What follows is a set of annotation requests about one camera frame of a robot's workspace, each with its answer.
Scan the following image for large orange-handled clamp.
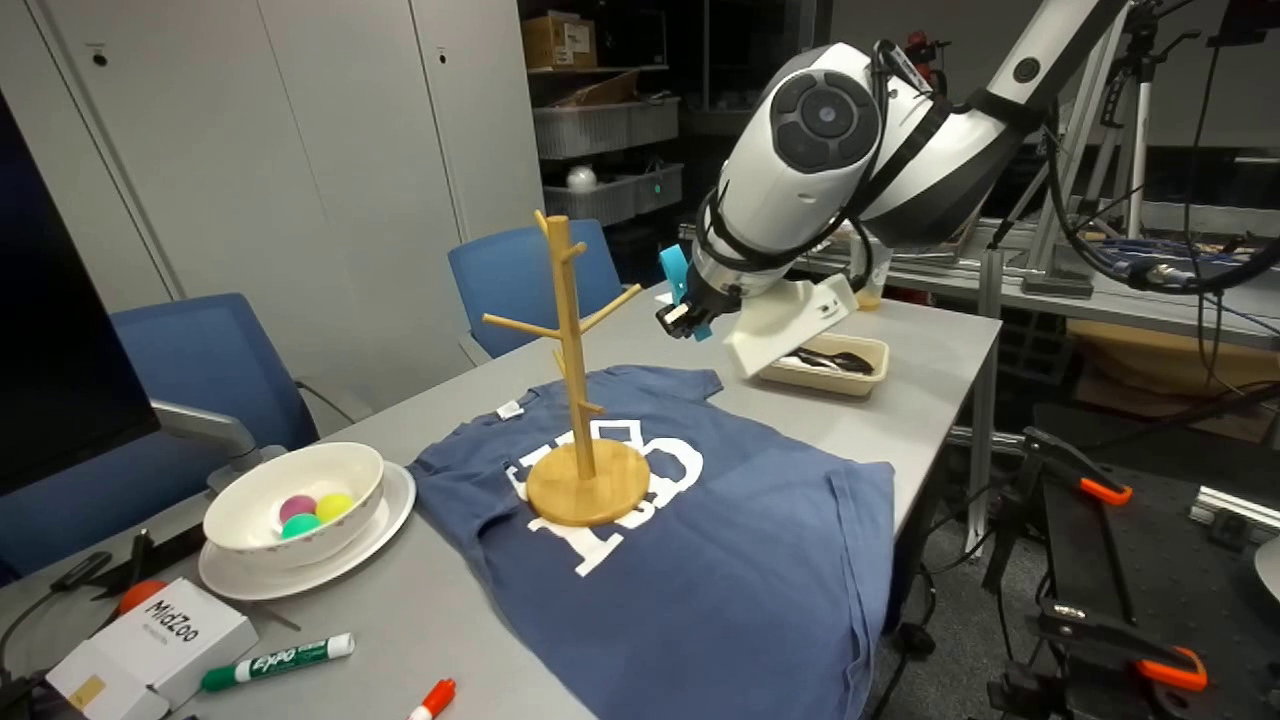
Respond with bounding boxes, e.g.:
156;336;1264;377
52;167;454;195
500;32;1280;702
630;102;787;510
1037;599;1214;697

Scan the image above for red marker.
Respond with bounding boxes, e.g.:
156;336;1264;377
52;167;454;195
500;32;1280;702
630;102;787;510
407;674;458;720

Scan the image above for orange marker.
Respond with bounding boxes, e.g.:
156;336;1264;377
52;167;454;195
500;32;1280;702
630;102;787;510
111;577;171;620

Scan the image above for white bowl with toys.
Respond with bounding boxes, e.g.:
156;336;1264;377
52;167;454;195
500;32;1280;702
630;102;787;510
195;459;418;604

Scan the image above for black monitor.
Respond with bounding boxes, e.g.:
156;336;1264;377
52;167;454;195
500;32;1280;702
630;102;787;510
0;90;165;500

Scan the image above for aluminium frame stand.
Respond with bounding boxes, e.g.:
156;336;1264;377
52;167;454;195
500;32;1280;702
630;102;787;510
1015;74;1113;301

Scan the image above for green dry-erase marker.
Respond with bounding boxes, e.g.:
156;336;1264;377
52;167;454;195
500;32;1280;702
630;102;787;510
195;627;360;697

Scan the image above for beige plastic tray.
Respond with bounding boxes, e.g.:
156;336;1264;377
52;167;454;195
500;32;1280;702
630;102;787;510
749;331;895;402

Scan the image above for black items in tray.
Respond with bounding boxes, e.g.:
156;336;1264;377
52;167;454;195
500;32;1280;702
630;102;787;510
790;343;875;380

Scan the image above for gray storage bin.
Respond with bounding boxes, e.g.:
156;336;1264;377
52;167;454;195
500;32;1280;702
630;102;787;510
533;90;684;167
540;161;686;233

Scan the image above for aluminium extrusion bar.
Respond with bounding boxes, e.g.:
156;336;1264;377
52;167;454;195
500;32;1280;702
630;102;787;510
1187;484;1280;534

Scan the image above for white cardboard box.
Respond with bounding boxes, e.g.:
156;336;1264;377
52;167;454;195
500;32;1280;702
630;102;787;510
45;577;261;720

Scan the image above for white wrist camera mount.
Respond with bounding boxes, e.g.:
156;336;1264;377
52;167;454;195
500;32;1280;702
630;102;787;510
724;270;859;380

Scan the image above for white cabinet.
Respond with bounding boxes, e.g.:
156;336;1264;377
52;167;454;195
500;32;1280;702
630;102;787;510
0;0;549;417

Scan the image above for wooden mug tree hanger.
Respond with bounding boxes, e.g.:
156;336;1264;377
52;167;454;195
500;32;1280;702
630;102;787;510
481;207;645;533

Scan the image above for brown cardboard box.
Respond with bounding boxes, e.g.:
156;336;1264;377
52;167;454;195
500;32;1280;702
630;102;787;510
518;6;599;73

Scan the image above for blue t-shirt white print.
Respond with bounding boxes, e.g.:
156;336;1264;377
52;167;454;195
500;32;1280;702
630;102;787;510
407;363;898;720

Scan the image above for blue chair with armrest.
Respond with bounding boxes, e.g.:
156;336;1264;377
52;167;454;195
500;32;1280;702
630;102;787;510
0;293;323;585

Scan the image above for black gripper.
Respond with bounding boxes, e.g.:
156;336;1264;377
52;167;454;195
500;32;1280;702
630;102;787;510
648;251;751;343

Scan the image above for small orange-handled clamp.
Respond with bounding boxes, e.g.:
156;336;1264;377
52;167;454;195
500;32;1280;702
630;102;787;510
1015;422;1141;510

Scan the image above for blue plastic clip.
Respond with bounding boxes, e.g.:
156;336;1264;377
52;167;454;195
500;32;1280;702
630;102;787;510
657;239;698;308

